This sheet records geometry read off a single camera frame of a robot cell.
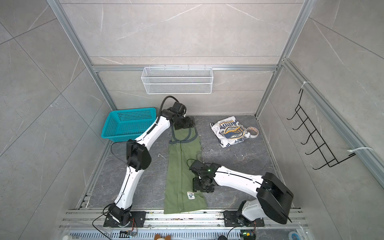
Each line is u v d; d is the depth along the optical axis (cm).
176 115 74
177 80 101
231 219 74
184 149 98
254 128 111
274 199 40
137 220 73
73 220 75
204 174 64
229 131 107
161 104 76
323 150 64
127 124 114
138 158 61
